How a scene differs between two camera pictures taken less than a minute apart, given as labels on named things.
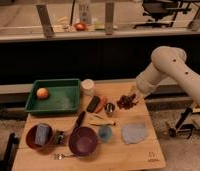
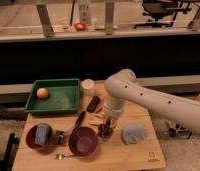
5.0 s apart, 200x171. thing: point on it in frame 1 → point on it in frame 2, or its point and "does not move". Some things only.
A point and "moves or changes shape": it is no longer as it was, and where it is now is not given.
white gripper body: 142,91 → 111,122
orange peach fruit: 42,93 does not move
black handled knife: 79,120 does not move
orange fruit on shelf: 80,27 does not move
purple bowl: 82,141 does not move
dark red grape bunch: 126,102 moves or changes shape
